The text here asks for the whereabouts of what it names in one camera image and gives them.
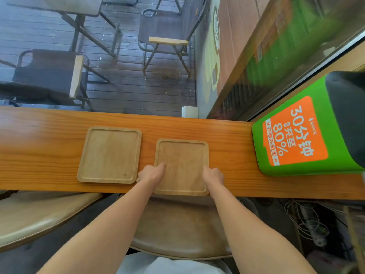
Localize dark outdoor folding table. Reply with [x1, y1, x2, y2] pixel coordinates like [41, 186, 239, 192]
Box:
[7, 0, 122, 57]

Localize dark folding chair wooden armrests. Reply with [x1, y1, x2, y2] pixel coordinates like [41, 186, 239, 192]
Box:
[138, 0, 207, 76]
[0, 49, 110, 111]

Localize person's left hand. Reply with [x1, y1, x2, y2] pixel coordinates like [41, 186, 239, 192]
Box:
[136, 163, 167, 194]

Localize green power bank kiosk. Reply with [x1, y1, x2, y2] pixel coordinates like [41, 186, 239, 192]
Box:
[252, 70, 365, 177]

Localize small white box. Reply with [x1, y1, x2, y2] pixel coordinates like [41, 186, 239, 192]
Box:
[181, 105, 199, 119]

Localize person's right forearm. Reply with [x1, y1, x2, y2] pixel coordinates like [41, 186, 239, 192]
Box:
[210, 182, 317, 274]

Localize person's left forearm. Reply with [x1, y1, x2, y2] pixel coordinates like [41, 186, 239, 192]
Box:
[37, 182, 156, 274]

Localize person's right hand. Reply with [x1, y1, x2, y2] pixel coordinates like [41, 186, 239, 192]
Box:
[202, 165, 225, 199]

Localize wooden tray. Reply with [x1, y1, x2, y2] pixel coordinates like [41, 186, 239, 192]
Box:
[154, 138, 209, 197]
[76, 126, 143, 185]

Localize white power strip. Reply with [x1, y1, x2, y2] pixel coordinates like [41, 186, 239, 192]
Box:
[301, 205, 329, 247]

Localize beige leather stool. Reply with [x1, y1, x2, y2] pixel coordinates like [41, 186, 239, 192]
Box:
[130, 194, 259, 261]
[0, 191, 104, 252]

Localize person's light grey shirt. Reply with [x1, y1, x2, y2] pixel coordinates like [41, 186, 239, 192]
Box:
[117, 252, 233, 274]

